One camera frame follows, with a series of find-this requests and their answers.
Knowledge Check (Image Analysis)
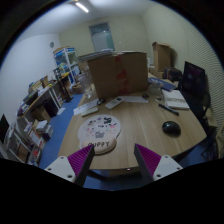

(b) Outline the white remote control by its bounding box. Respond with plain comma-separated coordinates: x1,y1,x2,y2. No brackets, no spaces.
105,97,123,110

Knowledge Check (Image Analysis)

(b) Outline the round cartoon puppy mouse pad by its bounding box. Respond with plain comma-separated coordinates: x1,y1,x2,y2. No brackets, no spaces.
78,114,121,155

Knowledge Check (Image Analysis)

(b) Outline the wooden side desk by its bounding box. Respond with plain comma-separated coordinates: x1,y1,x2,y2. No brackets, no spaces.
17,76,72,133

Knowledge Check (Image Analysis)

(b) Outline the tall cardboard box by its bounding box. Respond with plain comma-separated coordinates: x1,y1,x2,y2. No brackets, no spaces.
152,42,171,72

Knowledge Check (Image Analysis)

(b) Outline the black computer monitor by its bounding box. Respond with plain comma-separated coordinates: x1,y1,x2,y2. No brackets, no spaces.
180,61,207,101

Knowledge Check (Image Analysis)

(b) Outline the blue folder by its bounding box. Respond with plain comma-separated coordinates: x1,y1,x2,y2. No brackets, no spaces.
148,77,176,92

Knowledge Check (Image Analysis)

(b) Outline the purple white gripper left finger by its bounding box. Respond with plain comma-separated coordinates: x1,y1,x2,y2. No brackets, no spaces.
46,145,95,186

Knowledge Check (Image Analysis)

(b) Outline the small white remote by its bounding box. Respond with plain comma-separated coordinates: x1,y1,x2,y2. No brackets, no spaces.
81,107,99,117

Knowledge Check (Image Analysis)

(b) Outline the large brown cardboard box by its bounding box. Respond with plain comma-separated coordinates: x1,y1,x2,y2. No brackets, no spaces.
88,52,148,99

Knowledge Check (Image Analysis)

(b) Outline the black marker pen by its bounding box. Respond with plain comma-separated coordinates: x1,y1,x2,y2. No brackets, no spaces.
159,104,179,116

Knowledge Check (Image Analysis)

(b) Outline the white keyboard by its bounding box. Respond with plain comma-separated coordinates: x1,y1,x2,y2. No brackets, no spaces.
73,98,98,116

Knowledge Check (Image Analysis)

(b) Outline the black computer mouse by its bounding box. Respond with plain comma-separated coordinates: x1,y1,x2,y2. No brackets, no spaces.
162,121,181,136

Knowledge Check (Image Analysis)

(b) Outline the black office chair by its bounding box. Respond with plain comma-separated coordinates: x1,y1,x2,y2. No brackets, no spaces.
182,92,218,161

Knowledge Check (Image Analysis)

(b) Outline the ceiling light tube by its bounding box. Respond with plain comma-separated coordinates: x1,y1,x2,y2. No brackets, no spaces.
75,2,89,13

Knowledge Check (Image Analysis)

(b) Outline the white open notebook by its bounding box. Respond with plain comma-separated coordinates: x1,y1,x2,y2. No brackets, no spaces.
163,90,189,109

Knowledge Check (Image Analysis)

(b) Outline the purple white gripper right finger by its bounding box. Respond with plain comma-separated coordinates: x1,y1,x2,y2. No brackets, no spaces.
134,144,182,184

